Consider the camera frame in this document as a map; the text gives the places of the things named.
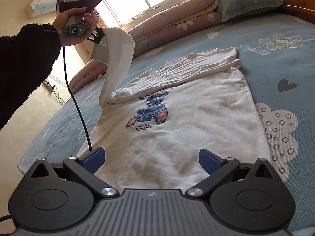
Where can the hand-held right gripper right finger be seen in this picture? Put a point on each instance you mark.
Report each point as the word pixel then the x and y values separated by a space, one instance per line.
pixel 210 162

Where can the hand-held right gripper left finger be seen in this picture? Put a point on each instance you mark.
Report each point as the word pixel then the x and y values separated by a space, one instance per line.
pixel 94 161

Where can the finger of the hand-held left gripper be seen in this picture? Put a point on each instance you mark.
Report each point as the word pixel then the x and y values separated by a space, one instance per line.
pixel 98 36

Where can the white printed long-sleeve shirt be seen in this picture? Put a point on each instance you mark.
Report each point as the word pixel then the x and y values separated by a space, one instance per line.
pixel 184 132

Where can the person's left hand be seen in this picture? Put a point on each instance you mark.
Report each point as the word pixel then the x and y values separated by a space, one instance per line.
pixel 71 13

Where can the white power strip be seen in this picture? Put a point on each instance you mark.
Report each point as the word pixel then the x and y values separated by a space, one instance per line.
pixel 49 85

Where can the folded pink floral quilt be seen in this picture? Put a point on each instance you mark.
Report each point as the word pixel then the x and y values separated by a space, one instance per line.
pixel 172 17

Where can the bed with blue floral sheet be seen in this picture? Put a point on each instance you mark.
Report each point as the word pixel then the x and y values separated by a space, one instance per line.
pixel 283 61

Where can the green printed pillow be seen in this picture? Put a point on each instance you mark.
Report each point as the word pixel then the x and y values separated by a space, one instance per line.
pixel 246 2

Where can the wooden bed headboard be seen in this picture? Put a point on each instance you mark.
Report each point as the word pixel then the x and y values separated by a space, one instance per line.
pixel 297 2

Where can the wall air conditioner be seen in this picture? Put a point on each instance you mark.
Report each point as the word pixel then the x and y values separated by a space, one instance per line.
pixel 40 7

